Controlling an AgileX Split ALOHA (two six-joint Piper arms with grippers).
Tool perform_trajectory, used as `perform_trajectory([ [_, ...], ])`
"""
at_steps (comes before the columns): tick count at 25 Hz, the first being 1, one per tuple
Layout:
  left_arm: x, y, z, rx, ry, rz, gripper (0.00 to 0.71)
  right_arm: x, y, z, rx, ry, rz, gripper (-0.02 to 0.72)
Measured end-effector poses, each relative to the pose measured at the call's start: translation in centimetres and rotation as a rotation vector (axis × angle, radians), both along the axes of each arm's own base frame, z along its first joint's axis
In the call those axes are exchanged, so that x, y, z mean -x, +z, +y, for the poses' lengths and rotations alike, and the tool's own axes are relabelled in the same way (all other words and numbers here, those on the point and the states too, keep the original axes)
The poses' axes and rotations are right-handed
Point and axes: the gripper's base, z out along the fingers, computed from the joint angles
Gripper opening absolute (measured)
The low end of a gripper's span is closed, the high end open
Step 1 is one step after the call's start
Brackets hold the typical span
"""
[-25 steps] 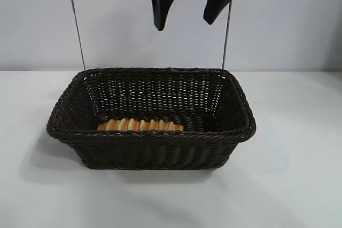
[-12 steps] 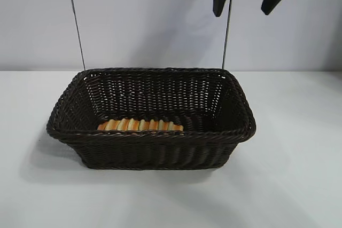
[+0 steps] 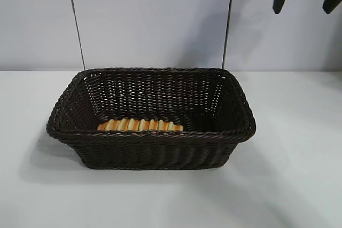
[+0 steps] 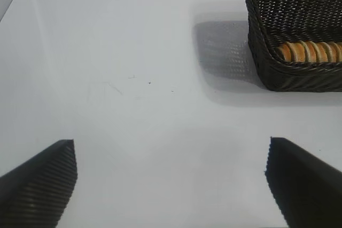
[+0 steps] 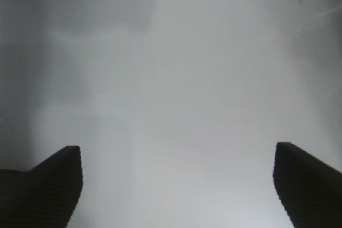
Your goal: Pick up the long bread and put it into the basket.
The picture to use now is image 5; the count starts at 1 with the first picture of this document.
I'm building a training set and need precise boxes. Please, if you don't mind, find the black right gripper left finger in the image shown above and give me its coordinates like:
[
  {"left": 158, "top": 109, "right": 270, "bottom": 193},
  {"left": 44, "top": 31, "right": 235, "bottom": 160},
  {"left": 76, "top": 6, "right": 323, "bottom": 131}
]
[{"left": 0, "top": 145, "right": 83, "bottom": 228}]

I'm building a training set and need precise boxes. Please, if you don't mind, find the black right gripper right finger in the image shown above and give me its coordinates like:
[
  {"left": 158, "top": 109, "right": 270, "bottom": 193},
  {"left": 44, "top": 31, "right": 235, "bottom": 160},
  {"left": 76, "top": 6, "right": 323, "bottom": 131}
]
[{"left": 273, "top": 141, "right": 342, "bottom": 228}]

